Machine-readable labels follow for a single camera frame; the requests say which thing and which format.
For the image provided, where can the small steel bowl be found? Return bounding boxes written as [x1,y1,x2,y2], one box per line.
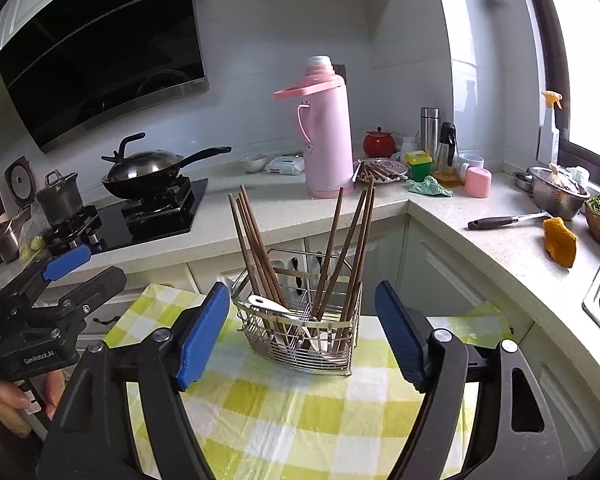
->
[0,220,26,263]

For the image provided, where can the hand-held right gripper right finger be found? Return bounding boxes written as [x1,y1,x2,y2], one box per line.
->
[374,280,567,480]

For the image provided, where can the clear plastic bag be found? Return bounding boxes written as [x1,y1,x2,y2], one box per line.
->
[17,205,51,261]

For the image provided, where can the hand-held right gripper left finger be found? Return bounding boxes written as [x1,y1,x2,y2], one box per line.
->
[37,281,231,480]

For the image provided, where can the pile of dark chopsticks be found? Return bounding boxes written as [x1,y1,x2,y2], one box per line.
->
[355,160,406,182]

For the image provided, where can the white wet wipes pack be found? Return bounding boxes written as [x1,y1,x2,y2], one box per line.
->
[265,155,306,176]

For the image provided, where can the red lidded pot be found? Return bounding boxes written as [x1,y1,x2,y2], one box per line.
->
[363,126,397,158]

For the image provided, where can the white cup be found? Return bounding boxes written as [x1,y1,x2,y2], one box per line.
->
[457,152,486,173]

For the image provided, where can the dark-framed window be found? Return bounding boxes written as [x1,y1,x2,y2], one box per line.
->
[510,0,600,196]

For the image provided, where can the large white long-handled spoon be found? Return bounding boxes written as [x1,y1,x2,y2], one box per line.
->
[246,295,331,356]

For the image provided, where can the patterned plate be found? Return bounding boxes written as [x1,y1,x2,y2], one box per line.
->
[352,157,410,182]

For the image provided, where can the black gas stove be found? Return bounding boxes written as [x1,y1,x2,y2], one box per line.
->
[45,177,209,258]

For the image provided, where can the person's left hand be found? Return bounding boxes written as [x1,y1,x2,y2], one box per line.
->
[0,371,67,438]

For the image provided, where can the steel wok lid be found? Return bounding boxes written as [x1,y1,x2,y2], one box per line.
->
[102,132,185,183]

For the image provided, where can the pink cup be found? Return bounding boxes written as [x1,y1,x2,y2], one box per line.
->
[464,166,493,199]

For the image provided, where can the white jar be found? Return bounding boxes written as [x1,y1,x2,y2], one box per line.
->
[399,136,422,163]

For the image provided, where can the black handled knife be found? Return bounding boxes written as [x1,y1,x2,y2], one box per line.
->
[467,210,551,232]

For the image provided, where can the pink thermos jug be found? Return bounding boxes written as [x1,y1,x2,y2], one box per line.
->
[273,56,355,199]

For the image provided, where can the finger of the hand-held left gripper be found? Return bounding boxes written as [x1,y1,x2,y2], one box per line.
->
[0,245,93,297]
[1,265,128,322]

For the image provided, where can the steel basin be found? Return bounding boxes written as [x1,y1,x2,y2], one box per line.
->
[512,165,592,222]

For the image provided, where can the orange cloth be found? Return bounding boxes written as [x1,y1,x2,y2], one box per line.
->
[542,216,578,269]

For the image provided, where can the black range hood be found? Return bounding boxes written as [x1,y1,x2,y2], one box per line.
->
[0,0,211,155]

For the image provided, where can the steel vacuum bottle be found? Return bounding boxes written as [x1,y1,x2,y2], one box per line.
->
[420,106,440,158]

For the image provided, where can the green cloth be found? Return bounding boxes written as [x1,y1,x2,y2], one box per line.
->
[406,175,454,198]

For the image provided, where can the black wok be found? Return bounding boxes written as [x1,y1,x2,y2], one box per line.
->
[101,146,232,200]

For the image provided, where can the white wall cabinets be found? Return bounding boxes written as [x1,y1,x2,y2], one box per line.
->
[0,0,131,81]

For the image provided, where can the black-capped oil bottle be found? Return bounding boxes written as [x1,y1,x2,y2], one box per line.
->
[434,121,462,186]

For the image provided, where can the steel cooking pot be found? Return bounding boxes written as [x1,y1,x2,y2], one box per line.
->
[36,170,85,226]

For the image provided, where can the small white bowl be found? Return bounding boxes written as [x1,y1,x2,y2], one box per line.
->
[239,154,269,174]

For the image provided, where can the yellow white checked tablecloth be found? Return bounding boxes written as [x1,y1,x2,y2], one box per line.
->
[102,282,513,480]

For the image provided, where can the green container yellow lid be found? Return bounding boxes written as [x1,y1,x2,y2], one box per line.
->
[404,150,434,182]

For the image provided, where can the white spray bottle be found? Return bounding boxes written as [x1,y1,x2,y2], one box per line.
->
[537,91,565,163]

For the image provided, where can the steel wire utensil rack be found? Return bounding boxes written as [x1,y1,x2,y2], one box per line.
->
[230,247,365,377]

